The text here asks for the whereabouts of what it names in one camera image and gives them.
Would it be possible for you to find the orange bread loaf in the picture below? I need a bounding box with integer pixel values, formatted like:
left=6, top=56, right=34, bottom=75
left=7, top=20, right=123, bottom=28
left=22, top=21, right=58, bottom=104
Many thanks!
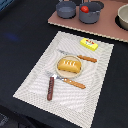
left=57, top=59, right=81, bottom=73

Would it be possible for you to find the yellow butter box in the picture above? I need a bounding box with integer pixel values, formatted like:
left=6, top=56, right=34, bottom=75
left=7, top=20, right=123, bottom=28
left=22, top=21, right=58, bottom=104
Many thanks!
left=80, top=38, right=98, bottom=51

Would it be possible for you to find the grey pot with handles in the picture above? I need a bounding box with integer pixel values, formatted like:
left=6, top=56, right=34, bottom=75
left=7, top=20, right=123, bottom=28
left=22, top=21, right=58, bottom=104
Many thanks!
left=79, top=1, right=104, bottom=24

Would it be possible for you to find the grey pan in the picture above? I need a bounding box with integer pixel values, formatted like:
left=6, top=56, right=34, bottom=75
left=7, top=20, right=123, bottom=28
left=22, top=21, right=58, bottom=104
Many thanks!
left=56, top=1, right=76, bottom=19

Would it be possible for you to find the red tomato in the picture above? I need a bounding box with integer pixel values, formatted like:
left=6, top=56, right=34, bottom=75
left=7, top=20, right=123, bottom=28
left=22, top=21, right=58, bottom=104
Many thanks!
left=81, top=6, right=89, bottom=13

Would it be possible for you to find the beige woven placemat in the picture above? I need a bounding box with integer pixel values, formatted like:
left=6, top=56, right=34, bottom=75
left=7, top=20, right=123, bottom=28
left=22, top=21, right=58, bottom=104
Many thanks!
left=14, top=31, right=114, bottom=128

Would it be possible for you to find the pink stove board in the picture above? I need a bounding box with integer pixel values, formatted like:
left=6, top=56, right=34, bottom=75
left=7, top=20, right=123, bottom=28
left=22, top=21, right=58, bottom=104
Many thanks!
left=48, top=0, right=128, bottom=42

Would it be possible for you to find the beige bowl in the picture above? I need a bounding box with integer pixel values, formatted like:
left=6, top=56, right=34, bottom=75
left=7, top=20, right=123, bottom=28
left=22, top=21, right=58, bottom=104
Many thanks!
left=118, top=4, right=128, bottom=30

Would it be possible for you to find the fork with wooden handle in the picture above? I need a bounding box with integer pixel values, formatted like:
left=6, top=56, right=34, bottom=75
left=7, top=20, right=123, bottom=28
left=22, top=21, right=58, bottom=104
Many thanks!
left=45, top=71, right=86, bottom=89

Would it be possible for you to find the knife with wooden handle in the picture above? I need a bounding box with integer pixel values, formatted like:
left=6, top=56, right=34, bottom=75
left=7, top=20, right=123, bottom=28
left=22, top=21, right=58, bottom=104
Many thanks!
left=57, top=49, right=97, bottom=63

